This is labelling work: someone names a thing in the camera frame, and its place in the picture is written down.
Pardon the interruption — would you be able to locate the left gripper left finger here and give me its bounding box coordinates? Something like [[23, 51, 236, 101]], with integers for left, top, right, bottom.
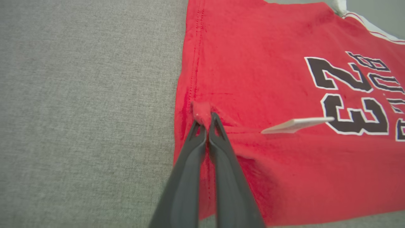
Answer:
[[149, 120, 208, 228]]

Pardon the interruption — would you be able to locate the red basketball jersey white trim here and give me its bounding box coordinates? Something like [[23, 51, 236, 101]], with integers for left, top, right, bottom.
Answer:
[[173, 0, 405, 227]]

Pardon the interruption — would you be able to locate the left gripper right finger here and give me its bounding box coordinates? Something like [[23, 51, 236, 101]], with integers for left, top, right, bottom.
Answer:
[[208, 112, 265, 228]]

